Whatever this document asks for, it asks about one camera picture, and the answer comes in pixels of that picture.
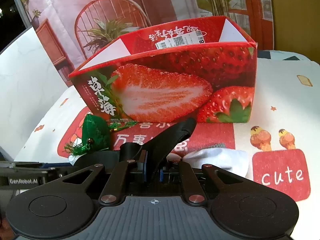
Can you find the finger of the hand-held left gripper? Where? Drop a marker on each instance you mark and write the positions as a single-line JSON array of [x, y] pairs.
[[62, 170]]

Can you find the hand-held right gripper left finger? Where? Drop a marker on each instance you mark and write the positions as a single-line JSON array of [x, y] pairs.
[[144, 170]]

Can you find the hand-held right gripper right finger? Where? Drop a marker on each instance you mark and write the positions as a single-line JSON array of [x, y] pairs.
[[162, 174]]

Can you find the white sock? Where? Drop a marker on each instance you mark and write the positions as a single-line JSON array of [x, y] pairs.
[[220, 160]]

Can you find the red strawberry print cardboard box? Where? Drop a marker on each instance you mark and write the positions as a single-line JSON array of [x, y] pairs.
[[162, 92]]

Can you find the green tasselled sachet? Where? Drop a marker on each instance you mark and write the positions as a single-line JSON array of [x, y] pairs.
[[96, 135]]

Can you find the white marble board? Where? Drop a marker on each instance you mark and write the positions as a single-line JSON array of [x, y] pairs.
[[25, 80]]

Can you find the printed cartoon table mat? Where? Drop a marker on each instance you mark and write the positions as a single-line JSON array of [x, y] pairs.
[[275, 100]]

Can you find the printed room scene backdrop cloth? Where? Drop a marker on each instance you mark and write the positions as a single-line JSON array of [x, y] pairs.
[[62, 17]]

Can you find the brown wooden panel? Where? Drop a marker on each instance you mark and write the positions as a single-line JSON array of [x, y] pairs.
[[295, 12]]

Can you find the grey window frame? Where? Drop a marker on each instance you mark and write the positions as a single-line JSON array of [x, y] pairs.
[[18, 5]]

